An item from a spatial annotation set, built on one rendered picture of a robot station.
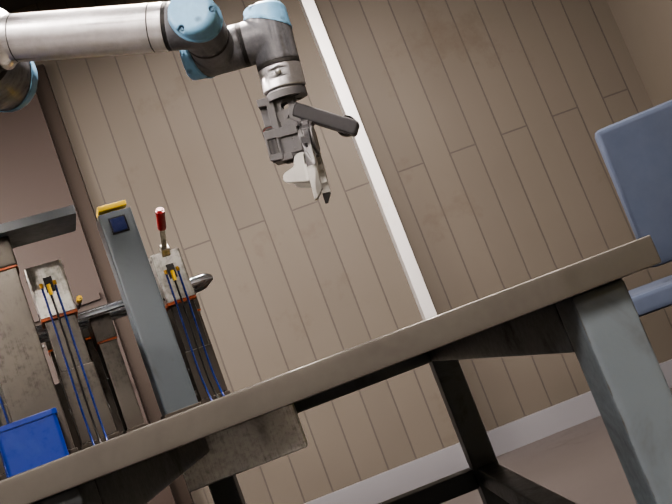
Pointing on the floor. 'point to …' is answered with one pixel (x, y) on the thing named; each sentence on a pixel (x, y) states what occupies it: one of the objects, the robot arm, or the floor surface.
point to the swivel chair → (644, 188)
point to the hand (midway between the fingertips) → (326, 201)
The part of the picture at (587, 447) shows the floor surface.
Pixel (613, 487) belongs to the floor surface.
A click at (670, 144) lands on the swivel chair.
